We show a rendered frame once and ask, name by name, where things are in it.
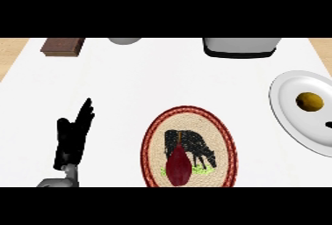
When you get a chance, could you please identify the white plate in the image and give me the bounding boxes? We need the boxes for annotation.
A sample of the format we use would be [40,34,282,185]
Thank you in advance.
[267,69,332,158]

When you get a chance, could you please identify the yellow lemon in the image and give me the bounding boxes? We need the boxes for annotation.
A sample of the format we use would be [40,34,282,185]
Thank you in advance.
[295,91,326,113]

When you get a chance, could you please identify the grey appliance with black base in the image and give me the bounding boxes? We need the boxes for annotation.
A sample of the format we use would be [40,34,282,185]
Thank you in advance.
[200,38,283,59]

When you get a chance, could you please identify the grey round object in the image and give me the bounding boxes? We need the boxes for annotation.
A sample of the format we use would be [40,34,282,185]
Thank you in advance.
[106,38,143,46]

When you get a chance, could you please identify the dark red vegetable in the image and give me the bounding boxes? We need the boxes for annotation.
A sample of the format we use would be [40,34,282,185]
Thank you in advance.
[165,131,193,187]

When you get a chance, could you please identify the oval woven placemat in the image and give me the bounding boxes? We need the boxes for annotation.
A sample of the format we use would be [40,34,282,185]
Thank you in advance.
[138,105,239,188]

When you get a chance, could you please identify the brown wooden box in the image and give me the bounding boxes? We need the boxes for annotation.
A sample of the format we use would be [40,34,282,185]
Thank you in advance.
[38,38,87,58]

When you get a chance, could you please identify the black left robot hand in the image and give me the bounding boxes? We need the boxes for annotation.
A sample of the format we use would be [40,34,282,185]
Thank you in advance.
[51,98,96,172]

